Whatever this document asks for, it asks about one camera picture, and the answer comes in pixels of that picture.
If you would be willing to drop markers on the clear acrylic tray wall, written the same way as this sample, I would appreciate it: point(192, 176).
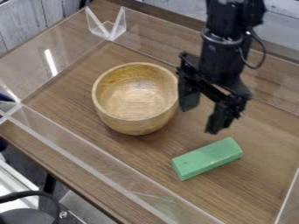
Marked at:
point(120, 172)

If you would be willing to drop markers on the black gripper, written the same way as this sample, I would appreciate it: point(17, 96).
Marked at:
point(211, 74)

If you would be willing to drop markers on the black table leg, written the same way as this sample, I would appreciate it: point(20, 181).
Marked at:
point(49, 184)

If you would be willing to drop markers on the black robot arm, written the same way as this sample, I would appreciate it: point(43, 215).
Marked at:
point(235, 15)

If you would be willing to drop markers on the clear acrylic corner bracket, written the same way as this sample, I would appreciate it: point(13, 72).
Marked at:
point(107, 30)

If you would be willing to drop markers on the green rectangular block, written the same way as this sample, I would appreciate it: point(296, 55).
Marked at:
point(205, 158)

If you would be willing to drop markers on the brown wooden bowl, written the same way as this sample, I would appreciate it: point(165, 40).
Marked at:
point(135, 97)

